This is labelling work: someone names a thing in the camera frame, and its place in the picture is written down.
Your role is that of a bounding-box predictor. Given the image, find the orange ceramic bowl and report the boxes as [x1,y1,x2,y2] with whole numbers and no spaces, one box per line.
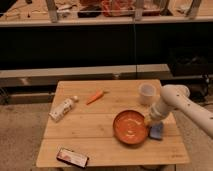
[113,110,149,145]

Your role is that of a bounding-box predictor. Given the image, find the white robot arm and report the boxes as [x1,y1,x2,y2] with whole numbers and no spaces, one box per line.
[144,84,213,139]

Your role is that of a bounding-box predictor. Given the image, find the blue sponge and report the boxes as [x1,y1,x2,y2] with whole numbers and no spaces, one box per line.
[149,122,164,140]

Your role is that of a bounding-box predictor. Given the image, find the white plastic cup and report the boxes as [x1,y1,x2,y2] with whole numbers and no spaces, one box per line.
[138,83,156,106]

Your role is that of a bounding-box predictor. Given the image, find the long wooden bench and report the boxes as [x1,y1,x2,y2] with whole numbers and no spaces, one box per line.
[0,64,172,87]

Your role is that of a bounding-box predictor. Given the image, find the wooden table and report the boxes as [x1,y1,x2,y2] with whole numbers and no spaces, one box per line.
[36,80,189,168]

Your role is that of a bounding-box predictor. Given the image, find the orange carrot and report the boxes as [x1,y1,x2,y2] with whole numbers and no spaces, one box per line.
[86,90,108,105]

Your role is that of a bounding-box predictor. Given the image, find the white lotion tube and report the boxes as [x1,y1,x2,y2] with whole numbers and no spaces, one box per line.
[49,96,78,122]

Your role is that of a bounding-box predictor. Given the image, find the black hanging cable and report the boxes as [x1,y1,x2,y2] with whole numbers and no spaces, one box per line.
[132,15,139,80]

